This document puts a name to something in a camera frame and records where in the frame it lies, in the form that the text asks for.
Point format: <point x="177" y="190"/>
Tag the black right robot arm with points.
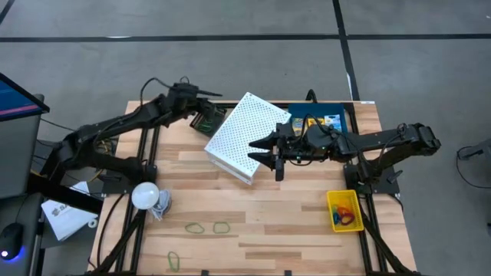
<point x="383" y="140"/>

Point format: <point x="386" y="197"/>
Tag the black diagonal frame strut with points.
<point x="383" y="246"/>
<point x="115" y="248"/>

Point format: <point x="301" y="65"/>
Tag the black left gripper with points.
<point x="184" y="97"/>

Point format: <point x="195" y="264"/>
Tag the yellow Crayola crayon box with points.
<point x="315" y="121"/>

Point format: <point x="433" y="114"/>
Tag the white perforated metal shelf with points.
<point x="238" y="126"/>

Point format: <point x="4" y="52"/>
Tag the washable crayons box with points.
<point x="298" y="123"/>

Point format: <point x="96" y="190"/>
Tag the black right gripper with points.
<point x="291" y="147"/>

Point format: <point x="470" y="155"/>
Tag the white paper booklet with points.
<point x="65" y="222"/>

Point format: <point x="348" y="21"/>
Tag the white round bulb lamp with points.
<point x="145" y="195"/>

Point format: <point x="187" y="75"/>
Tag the dark side desk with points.
<point x="28" y="214"/>

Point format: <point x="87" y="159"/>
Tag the black frame bracket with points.
<point x="311" y="96"/>

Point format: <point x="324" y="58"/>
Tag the black computer mouse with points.
<point x="10" y="239"/>

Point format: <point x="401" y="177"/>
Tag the computer monitor blue screen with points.
<point x="15" y="101"/>

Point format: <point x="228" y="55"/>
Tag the black mesh basket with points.
<point x="215" y="128"/>

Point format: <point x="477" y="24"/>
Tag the blue plastic tray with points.
<point x="307" y="109"/>

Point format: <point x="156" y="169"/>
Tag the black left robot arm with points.
<point x="115" y="122"/>

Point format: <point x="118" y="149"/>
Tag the yellow plastic basket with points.
<point x="345" y="195"/>

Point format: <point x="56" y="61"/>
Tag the black aluminium table frame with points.
<point x="176" y="132"/>

